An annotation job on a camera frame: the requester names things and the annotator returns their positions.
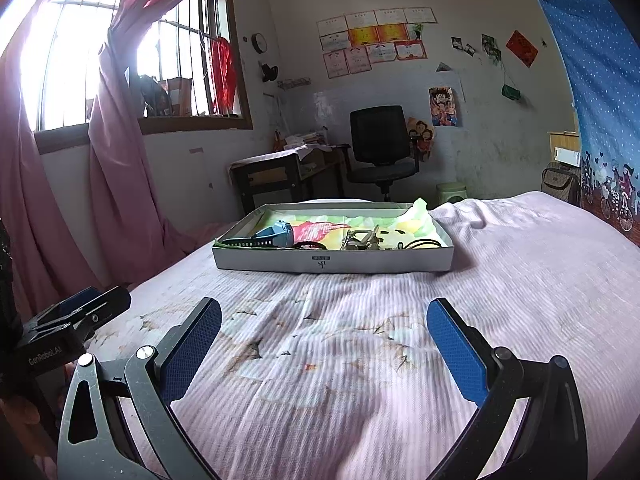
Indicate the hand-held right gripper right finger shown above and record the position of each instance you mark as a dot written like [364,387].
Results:
[457,350]

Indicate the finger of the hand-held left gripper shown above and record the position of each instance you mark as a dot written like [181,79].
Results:
[80,298]
[107,307]

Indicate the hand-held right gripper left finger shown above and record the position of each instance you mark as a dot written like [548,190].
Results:
[192,345]

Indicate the grey cardboard box tray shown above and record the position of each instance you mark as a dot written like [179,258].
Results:
[330,261]

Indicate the person's left hand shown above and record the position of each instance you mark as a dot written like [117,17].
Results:
[20,422]

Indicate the blue wrist watch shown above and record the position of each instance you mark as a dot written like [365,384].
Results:
[272,236]

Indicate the pink window curtain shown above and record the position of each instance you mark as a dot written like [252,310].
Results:
[25,170]
[130,170]

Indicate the green plastic stool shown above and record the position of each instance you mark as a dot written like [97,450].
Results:
[451,192]

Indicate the colourful paper lining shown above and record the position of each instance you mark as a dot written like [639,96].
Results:
[320,227]

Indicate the dark wooden desk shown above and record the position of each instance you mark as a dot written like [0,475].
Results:
[270,175]

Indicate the brown patterned bag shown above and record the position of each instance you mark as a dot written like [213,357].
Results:
[561,184]

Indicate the bags on window sill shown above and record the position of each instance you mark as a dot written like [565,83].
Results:
[165,96]

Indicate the black office chair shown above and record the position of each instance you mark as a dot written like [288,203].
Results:
[377,135]

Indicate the cardboard box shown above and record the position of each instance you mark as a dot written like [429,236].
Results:
[566,147]

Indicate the pile of books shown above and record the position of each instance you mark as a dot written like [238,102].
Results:
[302,141]

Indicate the barred window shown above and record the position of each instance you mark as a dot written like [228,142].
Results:
[65,60]

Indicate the red hanging cloth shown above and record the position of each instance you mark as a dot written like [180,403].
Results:
[223,77]

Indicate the green hanging pouch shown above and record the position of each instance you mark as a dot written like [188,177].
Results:
[511,92]

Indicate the blue dotted curtain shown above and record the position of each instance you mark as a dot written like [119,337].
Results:
[600,110]

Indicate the red paper square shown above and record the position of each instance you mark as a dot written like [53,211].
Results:
[522,48]

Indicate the orange cartoon wall poster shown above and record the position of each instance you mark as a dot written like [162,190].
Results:
[422,140]

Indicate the small wall shelf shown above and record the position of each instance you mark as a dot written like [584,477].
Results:
[295,83]

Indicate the black wall fan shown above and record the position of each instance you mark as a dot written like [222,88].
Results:
[268,72]

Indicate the green wall photos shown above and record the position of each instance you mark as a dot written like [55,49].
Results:
[491,49]

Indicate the small wall photos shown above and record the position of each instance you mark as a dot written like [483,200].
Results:
[462,46]

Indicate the round wall clock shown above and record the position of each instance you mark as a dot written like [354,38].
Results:
[259,43]

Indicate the group of wall certificates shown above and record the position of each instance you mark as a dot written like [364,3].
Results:
[375,40]

